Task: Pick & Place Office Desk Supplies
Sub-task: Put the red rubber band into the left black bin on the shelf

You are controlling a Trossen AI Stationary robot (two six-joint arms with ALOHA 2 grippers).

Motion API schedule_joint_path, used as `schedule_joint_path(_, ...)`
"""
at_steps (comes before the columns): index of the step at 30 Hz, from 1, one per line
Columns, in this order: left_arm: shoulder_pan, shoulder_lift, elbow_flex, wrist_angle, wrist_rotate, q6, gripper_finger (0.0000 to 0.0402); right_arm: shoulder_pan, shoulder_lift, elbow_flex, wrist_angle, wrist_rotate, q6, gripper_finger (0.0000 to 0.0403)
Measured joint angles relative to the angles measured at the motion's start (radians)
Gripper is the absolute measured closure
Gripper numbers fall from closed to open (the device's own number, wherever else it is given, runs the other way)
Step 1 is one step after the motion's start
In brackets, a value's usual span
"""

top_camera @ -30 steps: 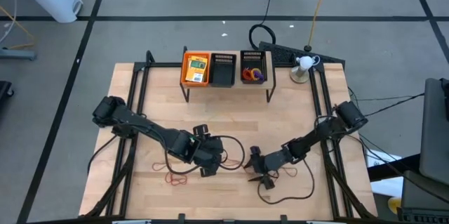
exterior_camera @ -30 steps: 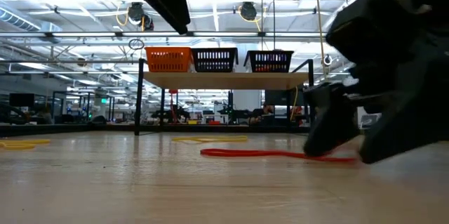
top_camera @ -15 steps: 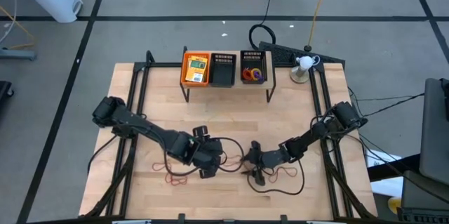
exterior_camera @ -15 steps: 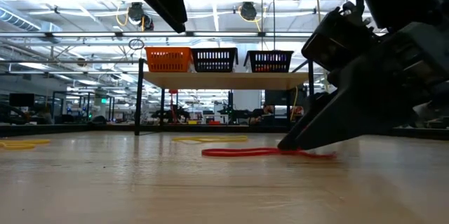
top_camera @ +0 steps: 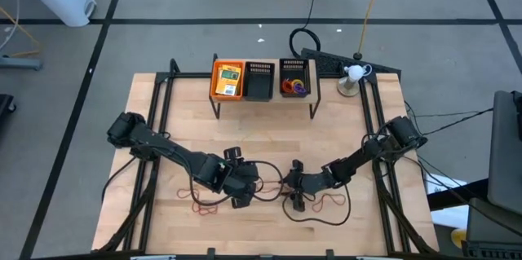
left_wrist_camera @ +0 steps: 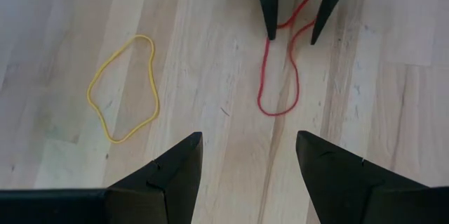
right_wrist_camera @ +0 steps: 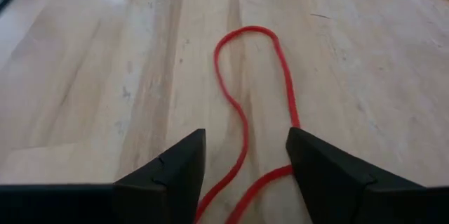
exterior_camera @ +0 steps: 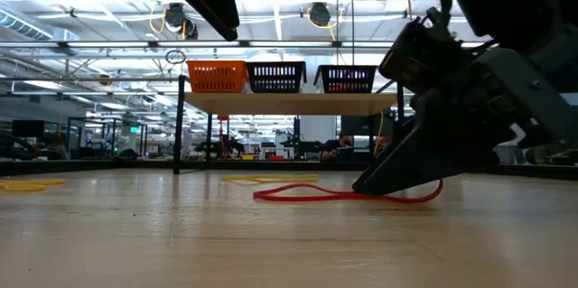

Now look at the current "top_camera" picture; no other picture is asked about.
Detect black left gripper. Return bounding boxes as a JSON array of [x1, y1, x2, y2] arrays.
[[219, 145, 262, 210]]

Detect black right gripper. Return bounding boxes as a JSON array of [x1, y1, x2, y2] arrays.
[[284, 159, 330, 213]]

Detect red rubber band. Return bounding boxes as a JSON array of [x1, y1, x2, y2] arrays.
[[176, 187, 219, 217], [256, 184, 286, 196], [312, 192, 347, 214]]

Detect orange slotted plastic basket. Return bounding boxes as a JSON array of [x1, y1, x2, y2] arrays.
[[210, 60, 246, 102]]

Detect wooden shelf riser black legs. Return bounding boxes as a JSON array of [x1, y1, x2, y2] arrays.
[[210, 53, 322, 120]]

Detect black slotted plastic basket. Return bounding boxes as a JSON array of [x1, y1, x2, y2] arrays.
[[241, 63, 275, 104], [279, 58, 312, 99]]

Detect white bulb lamp brass base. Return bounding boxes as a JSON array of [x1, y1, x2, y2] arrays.
[[336, 64, 373, 98]]

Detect white paper sheet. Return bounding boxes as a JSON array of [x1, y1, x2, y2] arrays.
[[423, 173, 470, 231]]

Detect small yellow object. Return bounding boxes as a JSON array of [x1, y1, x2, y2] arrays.
[[450, 228, 468, 249]]

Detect black equipment box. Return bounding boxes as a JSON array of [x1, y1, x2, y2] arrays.
[[462, 197, 522, 260]]

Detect grey computer case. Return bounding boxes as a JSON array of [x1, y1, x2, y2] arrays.
[[487, 90, 522, 217]]

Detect black floor object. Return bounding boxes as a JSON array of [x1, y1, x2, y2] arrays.
[[0, 93, 17, 133]]

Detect grey stand foot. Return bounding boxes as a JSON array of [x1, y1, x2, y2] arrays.
[[0, 55, 44, 71]]

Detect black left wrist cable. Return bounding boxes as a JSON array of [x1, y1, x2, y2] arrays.
[[189, 159, 285, 208]]

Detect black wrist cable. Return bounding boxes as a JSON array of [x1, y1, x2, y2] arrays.
[[189, 159, 285, 208], [281, 182, 352, 227]]

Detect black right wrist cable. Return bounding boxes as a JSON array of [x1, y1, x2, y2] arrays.
[[281, 182, 352, 227]]

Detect black aluminium rig frame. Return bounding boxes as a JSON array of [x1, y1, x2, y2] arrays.
[[91, 58, 440, 260]]

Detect black left base cable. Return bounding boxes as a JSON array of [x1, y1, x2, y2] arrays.
[[100, 156, 138, 204]]

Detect black looped floor cable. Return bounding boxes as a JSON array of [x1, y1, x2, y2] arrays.
[[288, 0, 323, 59]]

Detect black power cables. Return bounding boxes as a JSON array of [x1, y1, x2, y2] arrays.
[[401, 100, 497, 190]]

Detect yellow hanging cable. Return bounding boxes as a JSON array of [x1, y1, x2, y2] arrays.
[[352, 0, 387, 61]]

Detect thin yellow floor cable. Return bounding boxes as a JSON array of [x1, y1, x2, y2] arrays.
[[0, 5, 42, 58]]

